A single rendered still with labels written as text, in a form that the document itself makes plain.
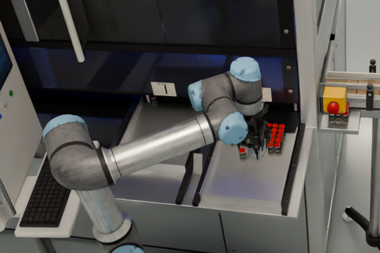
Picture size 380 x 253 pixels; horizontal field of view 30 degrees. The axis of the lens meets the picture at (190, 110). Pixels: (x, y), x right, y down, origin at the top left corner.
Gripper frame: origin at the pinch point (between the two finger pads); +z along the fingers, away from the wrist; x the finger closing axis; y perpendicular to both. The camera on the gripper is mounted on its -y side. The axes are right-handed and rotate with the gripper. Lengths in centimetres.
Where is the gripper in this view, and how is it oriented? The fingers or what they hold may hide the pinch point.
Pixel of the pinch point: (258, 154)
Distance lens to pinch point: 209.0
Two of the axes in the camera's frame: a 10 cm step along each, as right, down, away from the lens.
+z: 1.5, 7.5, 6.5
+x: 9.6, 0.6, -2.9
